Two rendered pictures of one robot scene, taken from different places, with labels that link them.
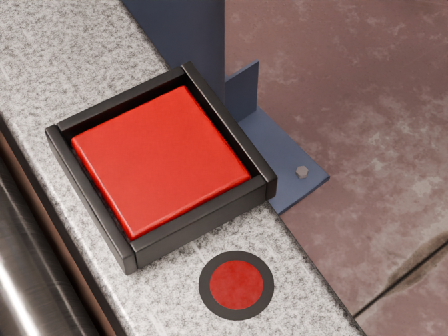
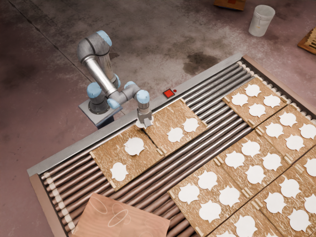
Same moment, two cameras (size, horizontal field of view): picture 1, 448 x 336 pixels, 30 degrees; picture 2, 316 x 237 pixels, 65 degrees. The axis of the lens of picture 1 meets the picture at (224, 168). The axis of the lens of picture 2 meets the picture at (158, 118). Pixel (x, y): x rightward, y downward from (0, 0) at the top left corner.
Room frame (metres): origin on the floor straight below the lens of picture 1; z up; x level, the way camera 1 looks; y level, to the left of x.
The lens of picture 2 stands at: (0.40, 1.34, 2.57)
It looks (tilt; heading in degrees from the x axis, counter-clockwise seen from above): 57 degrees down; 265
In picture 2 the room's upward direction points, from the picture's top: 1 degrees clockwise
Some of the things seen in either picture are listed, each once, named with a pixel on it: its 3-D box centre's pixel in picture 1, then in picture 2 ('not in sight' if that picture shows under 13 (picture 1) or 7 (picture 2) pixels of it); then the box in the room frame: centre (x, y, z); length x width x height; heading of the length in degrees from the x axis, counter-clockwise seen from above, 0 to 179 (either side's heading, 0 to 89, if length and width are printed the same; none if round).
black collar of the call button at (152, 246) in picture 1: (160, 162); (169, 93); (0.20, 0.03, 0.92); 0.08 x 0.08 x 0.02; 31
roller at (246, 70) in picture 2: not in sight; (164, 120); (0.26, 0.27, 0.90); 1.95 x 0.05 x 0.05; 31
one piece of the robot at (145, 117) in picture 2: not in sight; (145, 116); (0.41, 0.41, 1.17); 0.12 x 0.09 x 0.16; 108
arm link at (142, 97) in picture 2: not in sight; (143, 98); (0.41, 0.38, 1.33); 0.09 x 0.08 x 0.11; 126
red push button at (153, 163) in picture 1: (160, 164); (169, 93); (0.20, 0.03, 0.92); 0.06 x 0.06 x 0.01; 31
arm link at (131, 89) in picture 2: not in sight; (131, 91); (0.49, 0.32, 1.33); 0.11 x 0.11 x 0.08; 36
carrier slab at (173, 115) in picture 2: not in sight; (173, 125); (0.20, 0.35, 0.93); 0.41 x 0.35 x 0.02; 32
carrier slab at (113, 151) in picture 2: not in sight; (126, 154); (0.56, 0.57, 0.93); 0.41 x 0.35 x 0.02; 34
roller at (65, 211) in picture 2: not in sight; (179, 138); (0.15, 0.44, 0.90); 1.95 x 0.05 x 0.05; 31
